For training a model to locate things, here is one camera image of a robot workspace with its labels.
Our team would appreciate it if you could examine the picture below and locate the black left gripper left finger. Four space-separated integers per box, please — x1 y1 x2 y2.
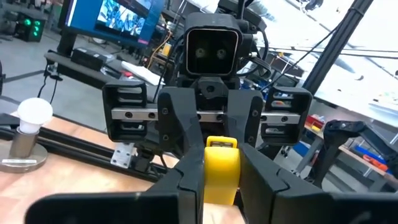
24 146 206 224

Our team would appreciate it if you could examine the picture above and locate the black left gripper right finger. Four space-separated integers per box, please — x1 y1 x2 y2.
238 142 398 224

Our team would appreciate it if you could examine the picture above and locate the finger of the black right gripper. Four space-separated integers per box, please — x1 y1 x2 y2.
226 88 265 147
157 86 206 162

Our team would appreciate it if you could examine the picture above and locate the yellow mini stapler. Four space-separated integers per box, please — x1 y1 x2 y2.
203 136 241 206

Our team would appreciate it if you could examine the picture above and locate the yellow tape roll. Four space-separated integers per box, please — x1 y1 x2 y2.
161 42 174 57

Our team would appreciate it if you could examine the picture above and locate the white paper pad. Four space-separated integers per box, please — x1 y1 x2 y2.
121 60 164 86

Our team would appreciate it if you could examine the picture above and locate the grey desk cart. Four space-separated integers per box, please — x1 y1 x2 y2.
43 49 165 91

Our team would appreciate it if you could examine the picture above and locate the black mini computer box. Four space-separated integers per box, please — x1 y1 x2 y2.
70 47 108 72

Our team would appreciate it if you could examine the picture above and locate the black clamp stand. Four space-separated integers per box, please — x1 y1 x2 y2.
306 119 398 190

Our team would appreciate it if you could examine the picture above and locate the white bulb table lamp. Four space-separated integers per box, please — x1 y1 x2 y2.
0 97 54 174

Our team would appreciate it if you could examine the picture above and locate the blue screen computer monitor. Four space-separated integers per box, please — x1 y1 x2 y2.
58 0 165 49

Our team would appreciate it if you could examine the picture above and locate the device with green lights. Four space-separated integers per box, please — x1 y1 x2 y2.
15 17 46 43

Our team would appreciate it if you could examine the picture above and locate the silver corner bracket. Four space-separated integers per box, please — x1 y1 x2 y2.
110 142 136 169

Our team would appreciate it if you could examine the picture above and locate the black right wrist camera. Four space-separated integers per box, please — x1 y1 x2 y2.
183 12 244 77

